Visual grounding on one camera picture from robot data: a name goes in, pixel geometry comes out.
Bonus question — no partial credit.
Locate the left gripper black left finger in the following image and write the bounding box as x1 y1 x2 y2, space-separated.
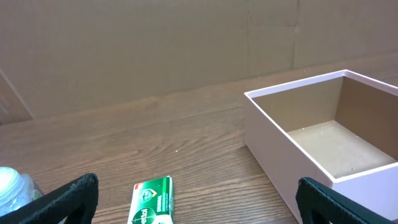
1 173 99 224

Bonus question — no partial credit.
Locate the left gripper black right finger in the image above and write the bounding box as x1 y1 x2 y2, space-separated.
295 177 392 224

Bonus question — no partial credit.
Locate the clear pump dispenser bottle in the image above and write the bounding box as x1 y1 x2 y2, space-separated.
0 167 44 216

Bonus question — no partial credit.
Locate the green soap bar package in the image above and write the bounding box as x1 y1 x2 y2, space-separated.
127 175 175 224

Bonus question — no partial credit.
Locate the pink open cardboard box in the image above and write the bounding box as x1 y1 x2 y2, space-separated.
244 70 397 220

